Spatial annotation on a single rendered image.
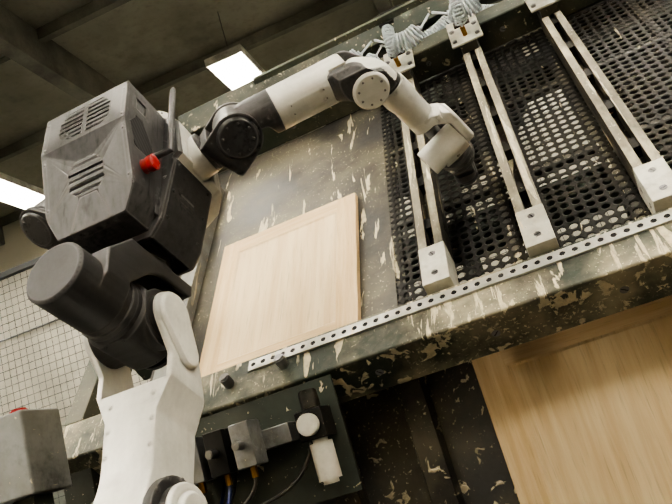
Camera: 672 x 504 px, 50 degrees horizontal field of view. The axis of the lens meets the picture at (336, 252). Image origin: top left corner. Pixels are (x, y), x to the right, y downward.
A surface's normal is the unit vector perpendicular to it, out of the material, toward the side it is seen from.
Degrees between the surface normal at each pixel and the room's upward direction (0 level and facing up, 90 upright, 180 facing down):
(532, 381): 90
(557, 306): 140
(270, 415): 90
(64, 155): 82
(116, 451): 64
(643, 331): 90
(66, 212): 82
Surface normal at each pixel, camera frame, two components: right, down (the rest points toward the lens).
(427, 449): -0.36, -0.16
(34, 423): 0.89, -0.35
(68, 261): -0.43, -0.51
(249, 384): -0.45, -0.71
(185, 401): 0.83, -0.02
